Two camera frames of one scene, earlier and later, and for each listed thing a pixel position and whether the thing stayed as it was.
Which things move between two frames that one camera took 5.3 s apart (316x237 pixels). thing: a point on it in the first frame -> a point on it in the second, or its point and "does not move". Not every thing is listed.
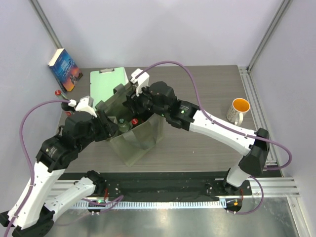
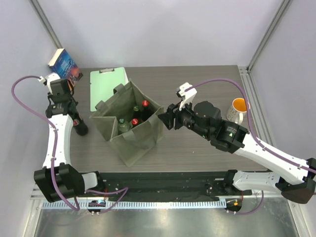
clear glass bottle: [123, 126] does not move
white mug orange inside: [237, 109] does not move
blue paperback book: [65, 70] does not move
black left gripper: [109, 128] -> [50, 96]
